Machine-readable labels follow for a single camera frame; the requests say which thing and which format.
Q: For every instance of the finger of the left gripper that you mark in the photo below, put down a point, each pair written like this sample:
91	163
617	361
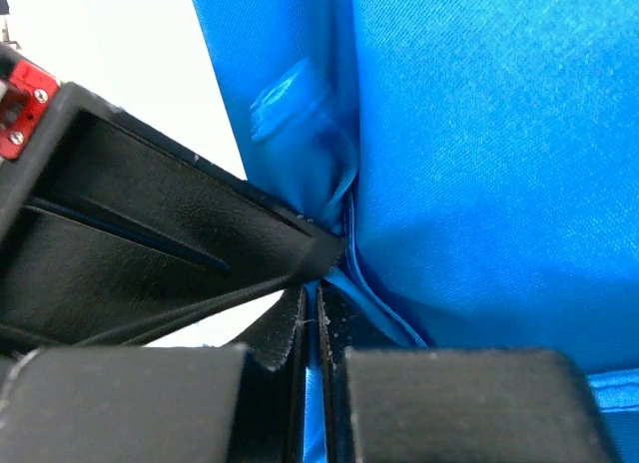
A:
63	283

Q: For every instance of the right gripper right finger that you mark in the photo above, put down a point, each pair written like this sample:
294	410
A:
386	403

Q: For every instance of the blue cloth napkin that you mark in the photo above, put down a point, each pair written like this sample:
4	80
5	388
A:
479	156

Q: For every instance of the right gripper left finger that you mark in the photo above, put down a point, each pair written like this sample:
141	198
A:
242	402

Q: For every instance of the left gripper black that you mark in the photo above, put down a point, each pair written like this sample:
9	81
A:
54	78

